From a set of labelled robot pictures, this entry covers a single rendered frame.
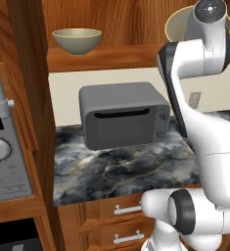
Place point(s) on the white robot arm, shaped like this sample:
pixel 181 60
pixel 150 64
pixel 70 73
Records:
pixel 217 143

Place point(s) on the wooden cabinet door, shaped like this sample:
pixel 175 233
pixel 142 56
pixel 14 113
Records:
pixel 31 81

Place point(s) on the grey microwave oven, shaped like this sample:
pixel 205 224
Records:
pixel 123 114

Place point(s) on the wooden drawer front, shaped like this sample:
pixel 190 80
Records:
pixel 126 228
pixel 123 201

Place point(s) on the beige bowl with yellow rim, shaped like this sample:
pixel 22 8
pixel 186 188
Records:
pixel 177 27
pixel 76 40

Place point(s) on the black oven door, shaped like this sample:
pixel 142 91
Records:
pixel 12 237

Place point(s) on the wooden wall cabinet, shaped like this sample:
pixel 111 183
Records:
pixel 103 59

